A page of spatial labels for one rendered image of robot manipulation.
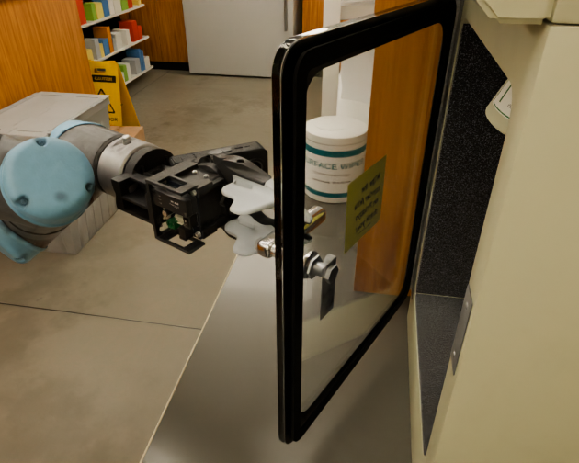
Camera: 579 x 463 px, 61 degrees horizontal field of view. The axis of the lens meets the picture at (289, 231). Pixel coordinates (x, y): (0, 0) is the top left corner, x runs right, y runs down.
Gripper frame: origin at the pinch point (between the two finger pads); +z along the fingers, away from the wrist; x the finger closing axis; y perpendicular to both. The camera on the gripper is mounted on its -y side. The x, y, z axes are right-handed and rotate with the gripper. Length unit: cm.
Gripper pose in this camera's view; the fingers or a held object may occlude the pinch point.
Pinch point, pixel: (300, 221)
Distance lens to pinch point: 48.6
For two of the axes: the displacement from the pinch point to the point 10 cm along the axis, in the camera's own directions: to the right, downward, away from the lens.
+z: 8.1, 3.2, -5.0
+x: 0.0, -8.4, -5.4
